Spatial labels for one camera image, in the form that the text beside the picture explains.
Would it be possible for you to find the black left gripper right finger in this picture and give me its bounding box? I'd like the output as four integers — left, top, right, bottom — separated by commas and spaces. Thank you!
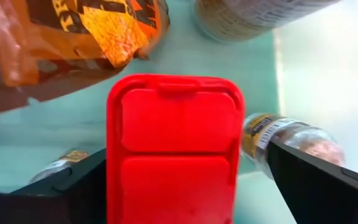
265, 138, 358, 224

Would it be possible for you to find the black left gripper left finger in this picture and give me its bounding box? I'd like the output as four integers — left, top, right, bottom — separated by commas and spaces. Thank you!
0, 148, 108, 224

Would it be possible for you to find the red pink small box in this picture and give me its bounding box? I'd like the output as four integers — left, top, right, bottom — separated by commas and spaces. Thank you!
105, 73, 247, 224

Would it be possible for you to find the orange brown foil packet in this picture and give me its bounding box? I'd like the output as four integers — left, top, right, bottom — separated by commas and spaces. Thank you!
0, 0, 171, 118

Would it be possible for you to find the green translucent plastic tray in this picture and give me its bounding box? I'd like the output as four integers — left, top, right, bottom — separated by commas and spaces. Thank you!
0, 0, 295, 224

